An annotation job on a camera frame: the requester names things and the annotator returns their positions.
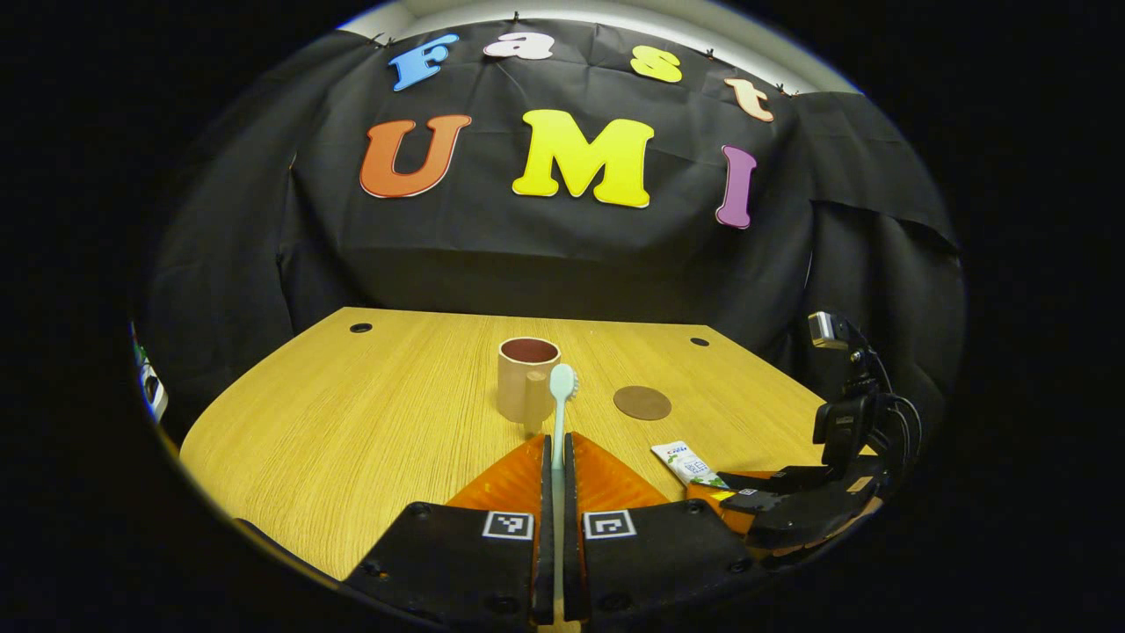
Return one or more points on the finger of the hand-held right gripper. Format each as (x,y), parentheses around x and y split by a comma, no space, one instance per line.
(782,488)
(817,519)

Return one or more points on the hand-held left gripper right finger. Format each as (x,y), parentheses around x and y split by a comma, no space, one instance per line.
(571,527)

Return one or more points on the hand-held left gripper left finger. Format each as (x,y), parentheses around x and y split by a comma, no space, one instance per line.
(545,527)

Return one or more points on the white toothpaste tube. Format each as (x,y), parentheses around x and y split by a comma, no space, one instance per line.
(685,462)

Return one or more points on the pale green toothbrush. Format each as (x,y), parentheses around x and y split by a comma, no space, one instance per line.
(559,422)

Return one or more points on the round brown coaster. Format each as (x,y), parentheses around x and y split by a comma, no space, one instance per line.
(642,403)

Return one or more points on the beige cup with brown inside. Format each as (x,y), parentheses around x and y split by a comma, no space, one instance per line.
(514,387)

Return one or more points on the black backdrop cloth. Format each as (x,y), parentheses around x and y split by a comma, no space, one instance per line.
(571,255)

